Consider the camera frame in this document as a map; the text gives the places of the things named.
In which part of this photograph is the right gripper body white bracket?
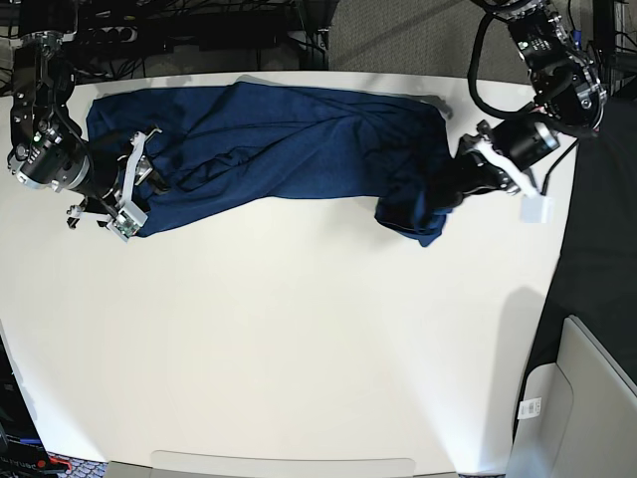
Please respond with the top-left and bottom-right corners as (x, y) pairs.
(67, 126), (169, 229)

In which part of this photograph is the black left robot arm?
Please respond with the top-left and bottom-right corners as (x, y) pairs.
(426, 1), (607, 210)

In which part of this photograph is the black box with label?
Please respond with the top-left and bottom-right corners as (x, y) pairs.
(1, 344), (48, 477)

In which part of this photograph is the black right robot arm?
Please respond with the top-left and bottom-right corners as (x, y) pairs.
(7, 1), (167, 240)

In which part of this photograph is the blue long-sleeve shirt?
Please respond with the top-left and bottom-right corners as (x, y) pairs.
(87, 82), (451, 246)

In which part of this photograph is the black cloth side cover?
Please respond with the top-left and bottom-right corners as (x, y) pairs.
(527, 97), (637, 379)

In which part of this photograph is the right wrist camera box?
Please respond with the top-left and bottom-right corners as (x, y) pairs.
(106, 201), (147, 242)

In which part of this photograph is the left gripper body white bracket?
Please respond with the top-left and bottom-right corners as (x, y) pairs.
(457, 119), (539, 198)

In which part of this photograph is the beige plastic bin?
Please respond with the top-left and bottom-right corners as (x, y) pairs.
(506, 316), (636, 478)

